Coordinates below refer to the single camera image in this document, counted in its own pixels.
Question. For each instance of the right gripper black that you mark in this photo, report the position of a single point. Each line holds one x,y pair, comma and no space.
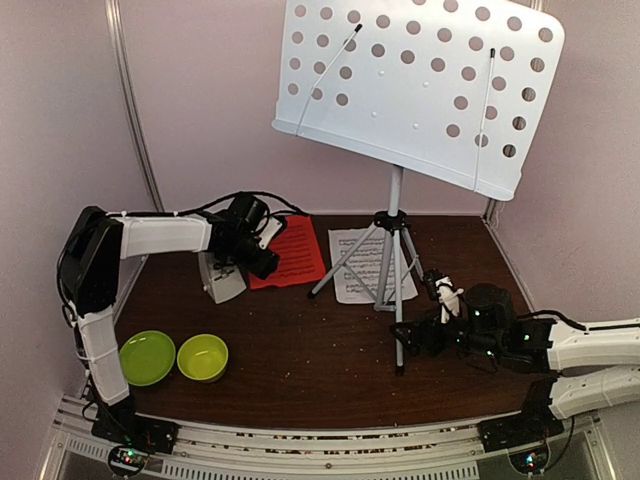
431,326

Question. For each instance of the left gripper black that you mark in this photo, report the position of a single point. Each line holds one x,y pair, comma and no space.
264,266

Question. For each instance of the grey metronome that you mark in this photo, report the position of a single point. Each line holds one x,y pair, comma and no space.
221,282

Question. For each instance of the red sheet music page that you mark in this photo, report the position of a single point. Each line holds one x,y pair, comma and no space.
301,261

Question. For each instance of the white perforated music stand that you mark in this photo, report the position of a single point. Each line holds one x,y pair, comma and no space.
450,89

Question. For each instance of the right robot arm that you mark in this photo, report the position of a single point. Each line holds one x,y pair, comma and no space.
583,367

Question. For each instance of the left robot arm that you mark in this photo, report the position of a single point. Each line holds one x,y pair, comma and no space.
87,279

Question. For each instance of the white sheet music page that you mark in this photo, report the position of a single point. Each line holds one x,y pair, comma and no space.
357,281

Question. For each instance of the yellow-green bowl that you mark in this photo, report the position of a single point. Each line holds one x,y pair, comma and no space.
203,358

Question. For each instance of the green plate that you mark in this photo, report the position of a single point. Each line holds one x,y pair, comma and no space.
147,357

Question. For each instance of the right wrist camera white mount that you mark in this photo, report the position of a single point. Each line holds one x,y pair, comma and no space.
441,289

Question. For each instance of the right aluminium corner post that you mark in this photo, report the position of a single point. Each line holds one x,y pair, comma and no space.
491,213

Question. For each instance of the aluminium corner post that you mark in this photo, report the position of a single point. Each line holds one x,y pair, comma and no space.
132,113
491,213

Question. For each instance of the aluminium front rail frame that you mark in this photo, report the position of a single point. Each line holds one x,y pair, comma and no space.
452,450

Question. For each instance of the left aluminium corner post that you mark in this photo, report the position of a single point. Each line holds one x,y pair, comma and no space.
132,113

